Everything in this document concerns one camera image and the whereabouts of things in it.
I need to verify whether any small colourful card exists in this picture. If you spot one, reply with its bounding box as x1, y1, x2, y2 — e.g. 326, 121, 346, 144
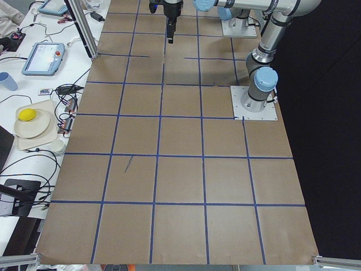
38, 88, 53, 95

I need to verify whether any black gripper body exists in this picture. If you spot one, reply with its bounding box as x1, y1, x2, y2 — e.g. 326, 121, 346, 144
163, 0, 183, 19

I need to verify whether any black power adapter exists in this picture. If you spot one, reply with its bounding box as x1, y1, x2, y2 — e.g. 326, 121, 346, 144
90, 12, 105, 22

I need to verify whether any aluminium frame post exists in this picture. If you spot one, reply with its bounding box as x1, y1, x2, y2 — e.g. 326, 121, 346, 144
64, 0, 99, 59

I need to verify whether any beige square tray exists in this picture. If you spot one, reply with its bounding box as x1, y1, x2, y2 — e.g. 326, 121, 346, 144
14, 99, 58, 151

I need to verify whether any white paper cup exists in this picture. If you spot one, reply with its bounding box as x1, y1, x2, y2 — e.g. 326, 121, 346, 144
50, 139, 66, 155

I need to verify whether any beige plate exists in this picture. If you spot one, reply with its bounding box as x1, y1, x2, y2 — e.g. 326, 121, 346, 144
14, 109, 50, 138

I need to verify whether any usb hub with cables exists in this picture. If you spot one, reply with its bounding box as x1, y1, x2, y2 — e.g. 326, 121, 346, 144
54, 84, 84, 138

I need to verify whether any blue teach pendant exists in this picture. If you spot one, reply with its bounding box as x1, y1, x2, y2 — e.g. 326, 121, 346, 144
22, 42, 65, 76
38, 0, 68, 16

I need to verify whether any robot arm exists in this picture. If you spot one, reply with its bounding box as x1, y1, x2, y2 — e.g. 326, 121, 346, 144
193, 0, 321, 76
217, 7, 250, 28

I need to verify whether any yellow lemon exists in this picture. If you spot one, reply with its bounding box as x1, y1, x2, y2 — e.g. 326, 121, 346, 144
18, 108, 37, 121

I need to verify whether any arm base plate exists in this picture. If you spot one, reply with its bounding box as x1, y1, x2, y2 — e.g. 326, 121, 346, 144
230, 86, 278, 121
221, 18, 257, 38

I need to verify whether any black electronics box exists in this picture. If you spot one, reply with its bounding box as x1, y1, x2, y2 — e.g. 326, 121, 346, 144
1, 178, 41, 217

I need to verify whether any blue plastic cup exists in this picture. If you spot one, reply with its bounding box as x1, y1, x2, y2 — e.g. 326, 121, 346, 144
0, 72, 18, 91

